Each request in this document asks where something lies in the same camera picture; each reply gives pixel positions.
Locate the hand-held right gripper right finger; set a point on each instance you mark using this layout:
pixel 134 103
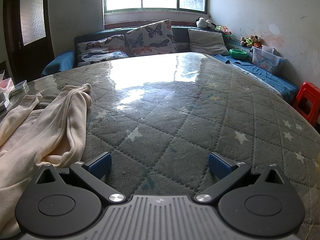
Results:
pixel 219 166

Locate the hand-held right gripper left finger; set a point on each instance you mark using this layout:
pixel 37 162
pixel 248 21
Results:
pixel 102 166

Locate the cream sweatshirt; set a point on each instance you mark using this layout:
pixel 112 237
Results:
pixel 57 120

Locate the green plastic basin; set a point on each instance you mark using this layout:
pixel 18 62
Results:
pixel 238 53

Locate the green card pack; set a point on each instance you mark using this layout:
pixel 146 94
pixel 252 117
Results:
pixel 19 87

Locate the clear plastic storage box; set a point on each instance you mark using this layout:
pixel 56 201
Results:
pixel 265 61

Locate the butterfly print cushion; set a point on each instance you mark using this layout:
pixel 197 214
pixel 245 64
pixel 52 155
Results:
pixel 150 37
pixel 100 50

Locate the flat white box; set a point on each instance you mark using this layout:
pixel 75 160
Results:
pixel 3 103

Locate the red plastic stool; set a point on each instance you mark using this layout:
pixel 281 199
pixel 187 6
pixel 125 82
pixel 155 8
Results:
pixel 308 90

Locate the grey cushion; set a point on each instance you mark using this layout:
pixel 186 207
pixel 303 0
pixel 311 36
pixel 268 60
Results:
pixel 207 42

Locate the white tissue box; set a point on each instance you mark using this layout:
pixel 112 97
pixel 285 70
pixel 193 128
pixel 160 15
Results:
pixel 6 86

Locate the brown and green plush toy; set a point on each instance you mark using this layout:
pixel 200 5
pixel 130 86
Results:
pixel 251 40

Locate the green and pink toy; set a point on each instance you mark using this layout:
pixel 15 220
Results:
pixel 223 30

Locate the blue sofa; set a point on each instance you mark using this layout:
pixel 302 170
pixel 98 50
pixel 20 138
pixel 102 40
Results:
pixel 180 33

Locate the dark wooden door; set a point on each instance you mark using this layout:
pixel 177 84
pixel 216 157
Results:
pixel 15 55

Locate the panda plush toy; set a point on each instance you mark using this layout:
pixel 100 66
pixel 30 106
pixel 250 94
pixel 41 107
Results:
pixel 203 23

